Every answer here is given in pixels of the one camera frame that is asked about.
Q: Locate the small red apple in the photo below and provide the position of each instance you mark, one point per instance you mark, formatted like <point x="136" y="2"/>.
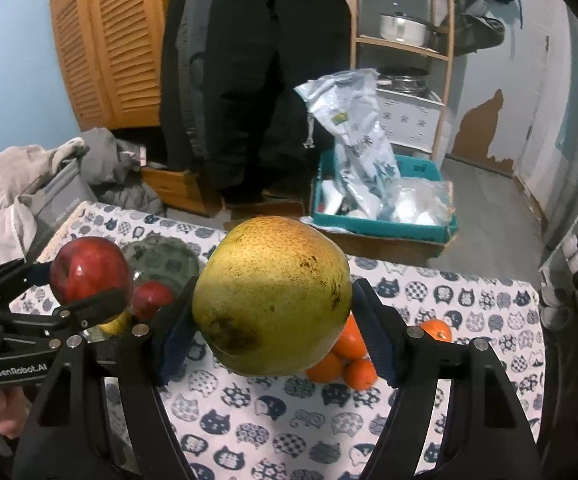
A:
<point x="151" y="300"/>

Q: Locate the yellow lemon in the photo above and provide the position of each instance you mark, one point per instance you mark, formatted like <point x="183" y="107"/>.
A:
<point x="114" y="324"/>

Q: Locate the grey padded jacket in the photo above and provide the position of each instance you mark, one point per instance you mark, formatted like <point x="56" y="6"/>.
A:
<point x="114" y="170"/>

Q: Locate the grey door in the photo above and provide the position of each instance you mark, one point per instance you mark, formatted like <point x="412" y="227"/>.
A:
<point x="549" y="100"/>

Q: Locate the yellow-green pear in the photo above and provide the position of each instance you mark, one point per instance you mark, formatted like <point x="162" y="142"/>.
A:
<point x="274" y="295"/>

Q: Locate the black jacket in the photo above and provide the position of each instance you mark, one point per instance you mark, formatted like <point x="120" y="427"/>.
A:
<point x="174" y="85"/>

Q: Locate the steel pot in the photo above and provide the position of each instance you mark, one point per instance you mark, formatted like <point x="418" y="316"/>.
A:
<point x="403" y="80"/>

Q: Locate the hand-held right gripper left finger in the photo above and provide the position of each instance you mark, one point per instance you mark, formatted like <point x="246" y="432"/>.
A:
<point x="176" y="345"/>

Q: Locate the wooden drawer box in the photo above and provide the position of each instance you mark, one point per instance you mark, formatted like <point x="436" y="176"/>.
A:
<point x="179" y="190"/>

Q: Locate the light grey fleece garment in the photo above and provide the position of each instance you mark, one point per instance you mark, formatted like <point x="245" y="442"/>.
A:
<point x="4" y="195"/>

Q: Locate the white cooking pot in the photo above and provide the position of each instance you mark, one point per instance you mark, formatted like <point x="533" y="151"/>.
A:
<point x="404" y="30"/>

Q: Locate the white patterned storage box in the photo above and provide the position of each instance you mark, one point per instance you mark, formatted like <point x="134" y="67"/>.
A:
<point x="411" y="120"/>

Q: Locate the green glass bowl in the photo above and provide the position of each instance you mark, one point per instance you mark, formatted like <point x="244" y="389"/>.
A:
<point x="169" y="262"/>

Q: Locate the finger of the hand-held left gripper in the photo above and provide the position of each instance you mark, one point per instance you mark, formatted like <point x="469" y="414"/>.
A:
<point x="14" y="272"/>
<point x="94" y="307"/>

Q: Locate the large red apple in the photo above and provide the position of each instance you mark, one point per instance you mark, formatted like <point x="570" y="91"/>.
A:
<point x="91" y="270"/>

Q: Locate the clear plastic bag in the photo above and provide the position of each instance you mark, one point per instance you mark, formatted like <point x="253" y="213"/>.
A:
<point x="421" y="202"/>

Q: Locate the large orange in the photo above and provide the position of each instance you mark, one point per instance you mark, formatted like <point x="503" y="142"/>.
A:
<point x="351" y="336"/>

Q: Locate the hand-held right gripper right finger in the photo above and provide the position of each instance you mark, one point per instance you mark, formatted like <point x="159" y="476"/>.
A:
<point x="376" y="345"/>

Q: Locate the olive hanging bag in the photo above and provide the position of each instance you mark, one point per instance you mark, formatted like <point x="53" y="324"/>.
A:
<point x="479" y="30"/>

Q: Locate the cat print tablecloth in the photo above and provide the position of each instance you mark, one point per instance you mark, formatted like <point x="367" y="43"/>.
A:
<point x="269" y="420"/>

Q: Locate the small orange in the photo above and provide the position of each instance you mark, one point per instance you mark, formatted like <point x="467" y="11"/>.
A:
<point x="361" y="375"/>
<point x="437" y="331"/>
<point x="326" y="367"/>

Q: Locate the metal shoe rack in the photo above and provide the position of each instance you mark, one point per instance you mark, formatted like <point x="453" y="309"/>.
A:
<point x="569" y="260"/>

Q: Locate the wooden shelf rack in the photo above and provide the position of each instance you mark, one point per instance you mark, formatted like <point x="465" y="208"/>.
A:
<point x="444" y="60"/>

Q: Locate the grey tote bag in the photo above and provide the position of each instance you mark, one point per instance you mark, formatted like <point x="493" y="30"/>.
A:
<point x="61" y="200"/>

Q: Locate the long black coat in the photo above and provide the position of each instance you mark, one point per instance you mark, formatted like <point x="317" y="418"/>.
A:
<point x="269" y="70"/>

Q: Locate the wooden louvered wardrobe door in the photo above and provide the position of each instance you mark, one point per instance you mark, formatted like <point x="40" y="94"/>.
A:
<point x="134" y="45"/>
<point x="76" y="50"/>

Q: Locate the group of shoes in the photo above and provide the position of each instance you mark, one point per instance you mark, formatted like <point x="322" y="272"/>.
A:
<point x="576" y="260"/>

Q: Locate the printed white plastic bag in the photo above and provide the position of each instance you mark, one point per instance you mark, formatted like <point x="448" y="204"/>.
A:
<point x="354" y="135"/>

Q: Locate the teal plastic crate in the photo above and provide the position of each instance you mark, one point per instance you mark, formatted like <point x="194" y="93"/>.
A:
<point x="399" y="230"/>

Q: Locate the person's left hand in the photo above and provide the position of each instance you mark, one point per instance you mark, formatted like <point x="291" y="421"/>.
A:
<point x="4" y="410"/>

